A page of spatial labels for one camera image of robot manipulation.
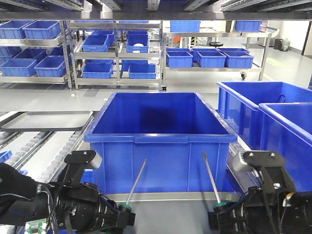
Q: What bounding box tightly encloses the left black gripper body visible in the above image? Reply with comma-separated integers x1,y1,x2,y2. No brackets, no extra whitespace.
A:
49,181,117,234

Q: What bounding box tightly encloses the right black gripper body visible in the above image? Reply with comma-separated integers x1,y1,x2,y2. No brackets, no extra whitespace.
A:
229,186,305,234

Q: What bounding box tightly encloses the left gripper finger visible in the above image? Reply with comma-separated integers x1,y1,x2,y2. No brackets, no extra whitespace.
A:
115,207,136,228

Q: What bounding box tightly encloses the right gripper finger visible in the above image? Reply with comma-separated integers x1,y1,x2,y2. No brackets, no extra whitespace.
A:
208,212,232,231

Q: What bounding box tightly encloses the green black screwdriver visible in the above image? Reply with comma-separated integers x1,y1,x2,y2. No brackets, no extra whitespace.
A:
202,152,227,213
118,159,147,213

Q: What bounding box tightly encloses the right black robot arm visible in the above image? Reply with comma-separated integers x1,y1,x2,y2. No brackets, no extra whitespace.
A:
208,187,312,234

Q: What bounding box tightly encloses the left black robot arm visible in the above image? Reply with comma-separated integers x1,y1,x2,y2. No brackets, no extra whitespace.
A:
0,163,136,234

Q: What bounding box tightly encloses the grey tray on rollers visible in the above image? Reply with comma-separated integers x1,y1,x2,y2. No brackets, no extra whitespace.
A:
2,111,93,132

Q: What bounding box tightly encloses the blue bin far right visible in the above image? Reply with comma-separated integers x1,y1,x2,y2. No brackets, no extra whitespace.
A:
259,102,312,192

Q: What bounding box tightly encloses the blue bin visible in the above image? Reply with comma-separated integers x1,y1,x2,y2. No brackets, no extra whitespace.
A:
217,81,312,150
84,92,237,195
259,102,312,192

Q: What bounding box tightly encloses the blue bin in front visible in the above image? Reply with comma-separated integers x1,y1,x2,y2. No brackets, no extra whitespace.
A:
84,92,237,195

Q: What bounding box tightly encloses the blue bin at right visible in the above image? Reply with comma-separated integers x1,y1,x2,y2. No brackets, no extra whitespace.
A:
217,81,312,150

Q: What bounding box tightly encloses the steel shelf unit middle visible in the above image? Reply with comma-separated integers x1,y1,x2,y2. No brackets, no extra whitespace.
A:
66,20,167,92

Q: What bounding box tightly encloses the steel shelf unit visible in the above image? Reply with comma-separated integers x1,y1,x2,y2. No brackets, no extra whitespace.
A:
66,20,167,92
0,20,73,88
163,20,272,81

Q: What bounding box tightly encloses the steel shelf unit left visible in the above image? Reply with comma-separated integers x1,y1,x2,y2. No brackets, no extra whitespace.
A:
0,20,73,88

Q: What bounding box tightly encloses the steel shelf unit right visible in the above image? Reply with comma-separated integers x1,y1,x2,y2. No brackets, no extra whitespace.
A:
163,20,272,81

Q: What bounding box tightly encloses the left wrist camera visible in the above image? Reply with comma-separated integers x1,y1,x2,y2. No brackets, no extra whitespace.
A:
64,150,102,169

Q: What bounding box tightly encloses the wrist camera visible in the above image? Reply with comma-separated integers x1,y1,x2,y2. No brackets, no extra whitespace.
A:
64,150,102,169
230,150,286,172

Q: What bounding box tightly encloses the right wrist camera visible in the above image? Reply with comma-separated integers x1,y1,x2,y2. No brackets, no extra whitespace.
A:
230,150,286,172

